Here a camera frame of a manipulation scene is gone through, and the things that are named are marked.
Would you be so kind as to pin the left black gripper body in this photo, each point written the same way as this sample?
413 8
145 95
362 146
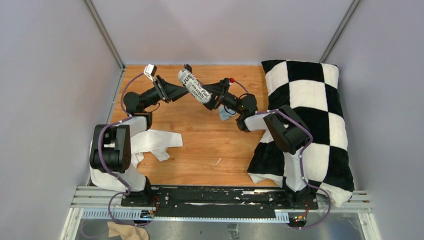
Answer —
161 89

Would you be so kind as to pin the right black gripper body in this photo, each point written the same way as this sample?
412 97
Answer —
225 95

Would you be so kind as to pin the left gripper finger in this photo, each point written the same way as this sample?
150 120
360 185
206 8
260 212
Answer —
170 87
175 96

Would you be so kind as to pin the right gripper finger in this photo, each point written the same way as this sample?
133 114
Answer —
214 102
218 89

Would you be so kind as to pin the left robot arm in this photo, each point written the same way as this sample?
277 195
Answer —
134 105

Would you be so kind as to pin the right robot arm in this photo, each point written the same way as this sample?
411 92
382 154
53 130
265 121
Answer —
290 134

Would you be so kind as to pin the black sunglasses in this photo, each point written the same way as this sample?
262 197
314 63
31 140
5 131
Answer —
188 68

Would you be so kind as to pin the blue cleaning cloth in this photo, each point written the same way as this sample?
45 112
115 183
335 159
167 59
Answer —
225 113

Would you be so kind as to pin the white crumpled cloth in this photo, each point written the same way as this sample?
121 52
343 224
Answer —
115 153

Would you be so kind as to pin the black white checkered pillow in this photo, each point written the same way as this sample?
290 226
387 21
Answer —
311 90

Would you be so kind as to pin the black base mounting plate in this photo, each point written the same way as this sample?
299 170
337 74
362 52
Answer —
271 196

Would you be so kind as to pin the beige cloth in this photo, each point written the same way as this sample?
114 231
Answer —
127 232

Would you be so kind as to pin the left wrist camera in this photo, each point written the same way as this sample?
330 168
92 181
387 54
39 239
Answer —
150 71

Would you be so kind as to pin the aluminium frame rail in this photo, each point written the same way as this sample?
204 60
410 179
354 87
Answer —
102 204

